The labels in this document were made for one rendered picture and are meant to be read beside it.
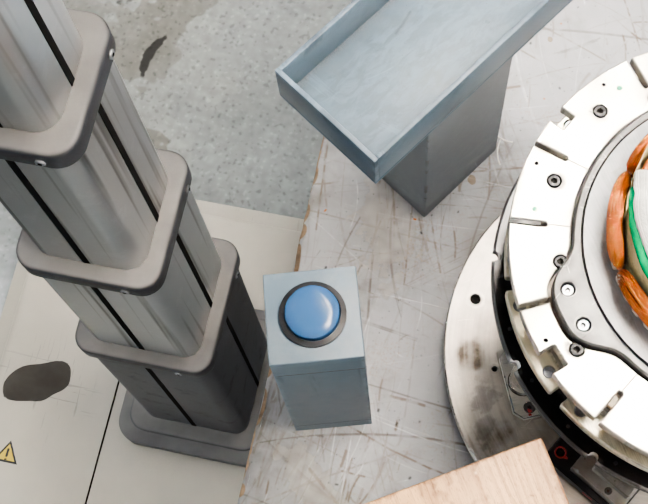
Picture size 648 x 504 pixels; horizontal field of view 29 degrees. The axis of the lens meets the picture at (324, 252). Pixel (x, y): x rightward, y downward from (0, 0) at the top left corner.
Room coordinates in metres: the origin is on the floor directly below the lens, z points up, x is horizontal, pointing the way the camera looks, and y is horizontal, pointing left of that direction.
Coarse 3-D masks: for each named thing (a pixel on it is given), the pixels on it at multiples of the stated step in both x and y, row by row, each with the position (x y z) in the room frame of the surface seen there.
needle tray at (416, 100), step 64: (384, 0) 0.51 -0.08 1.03; (448, 0) 0.50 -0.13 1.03; (512, 0) 0.49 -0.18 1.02; (320, 64) 0.46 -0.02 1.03; (384, 64) 0.45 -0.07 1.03; (448, 64) 0.44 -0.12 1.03; (320, 128) 0.41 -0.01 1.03; (384, 128) 0.40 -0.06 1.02; (448, 128) 0.42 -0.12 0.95; (448, 192) 0.43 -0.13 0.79
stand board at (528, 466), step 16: (512, 448) 0.13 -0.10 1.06; (528, 448) 0.13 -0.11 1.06; (544, 448) 0.13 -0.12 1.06; (480, 464) 0.13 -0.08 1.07; (496, 464) 0.12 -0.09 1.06; (512, 464) 0.12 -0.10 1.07; (528, 464) 0.12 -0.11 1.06; (544, 464) 0.12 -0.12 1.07; (432, 480) 0.12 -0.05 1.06; (448, 480) 0.12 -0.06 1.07; (464, 480) 0.12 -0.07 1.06; (480, 480) 0.11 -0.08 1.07; (496, 480) 0.11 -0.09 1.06; (512, 480) 0.11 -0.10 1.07; (528, 480) 0.11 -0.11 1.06; (544, 480) 0.11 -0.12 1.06; (384, 496) 0.12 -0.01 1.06; (400, 496) 0.11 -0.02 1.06; (416, 496) 0.11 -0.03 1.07; (432, 496) 0.11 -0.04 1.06; (448, 496) 0.11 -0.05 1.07; (464, 496) 0.11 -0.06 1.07; (480, 496) 0.10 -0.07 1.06; (496, 496) 0.10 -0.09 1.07; (512, 496) 0.10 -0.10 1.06; (528, 496) 0.10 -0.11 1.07; (544, 496) 0.10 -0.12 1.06; (560, 496) 0.10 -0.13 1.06
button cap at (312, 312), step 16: (304, 288) 0.28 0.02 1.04; (320, 288) 0.27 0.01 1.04; (288, 304) 0.27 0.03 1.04; (304, 304) 0.26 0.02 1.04; (320, 304) 0.26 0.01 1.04; (336, 304) 0.26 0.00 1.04; (288, 320) 0.25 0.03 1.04; (304, 320) 0.25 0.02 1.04; (320, 320) 0.25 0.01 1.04; (336, 320) 0.25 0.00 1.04; (304, 336) 0.24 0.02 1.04; (320, 336) 0.24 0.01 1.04
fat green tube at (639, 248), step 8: (632, 192) 0.27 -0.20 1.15; (632, 200) 0.26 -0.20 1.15; (632, 208) 0.26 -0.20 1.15; (632, 216) 0.25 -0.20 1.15; (632, 224) 0.25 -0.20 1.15; (632, 232) 0.24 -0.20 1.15; (632, 240) 0.24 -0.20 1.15; (640, 240) 0.23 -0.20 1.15; (640, 248) 0.23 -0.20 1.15; (640, 256) 0.22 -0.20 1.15; (640, 264) 0.22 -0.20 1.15
